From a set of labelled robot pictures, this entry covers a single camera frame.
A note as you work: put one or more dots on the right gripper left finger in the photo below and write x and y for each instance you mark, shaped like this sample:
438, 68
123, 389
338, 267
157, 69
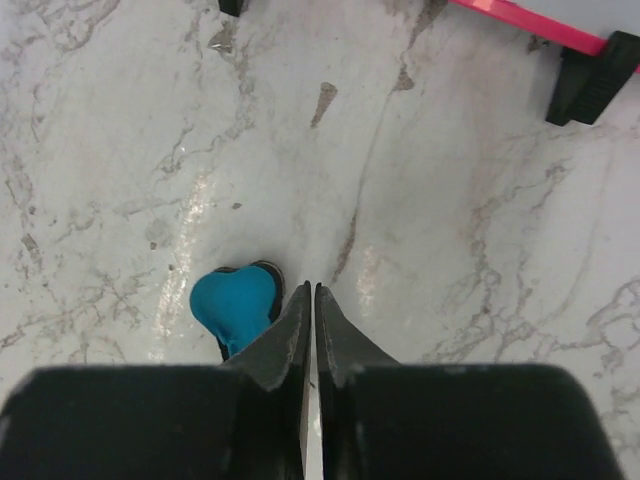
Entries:
238, 420

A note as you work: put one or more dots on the black stand foot left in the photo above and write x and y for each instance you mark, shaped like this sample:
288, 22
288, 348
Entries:
232, 8

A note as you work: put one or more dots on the blue whiteboard eraser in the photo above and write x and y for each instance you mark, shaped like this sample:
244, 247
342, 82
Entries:
238, 305

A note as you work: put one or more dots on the black stand foot right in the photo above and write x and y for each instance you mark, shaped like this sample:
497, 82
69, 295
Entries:
586, 84

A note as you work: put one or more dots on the pink framed whiteboard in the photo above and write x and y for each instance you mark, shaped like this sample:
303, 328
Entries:
581, 25

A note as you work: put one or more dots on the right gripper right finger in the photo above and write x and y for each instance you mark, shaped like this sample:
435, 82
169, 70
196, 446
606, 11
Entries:
382, 419

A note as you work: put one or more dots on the black stand foot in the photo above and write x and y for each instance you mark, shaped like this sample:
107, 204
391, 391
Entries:
586, 84
232, 8

